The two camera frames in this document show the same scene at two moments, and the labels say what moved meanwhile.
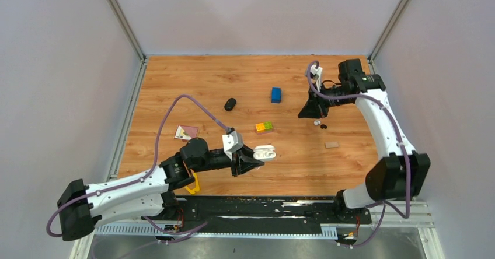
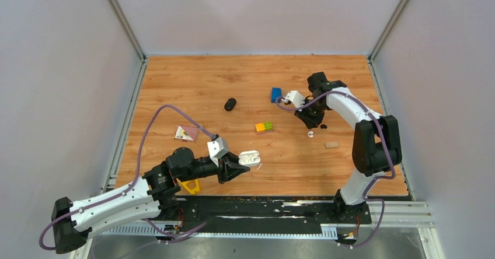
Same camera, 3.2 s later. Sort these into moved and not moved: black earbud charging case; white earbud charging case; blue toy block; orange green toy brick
Moved: white earbud charging case
Not moved: orange green toy brick; black earbud charging case; blue toy block
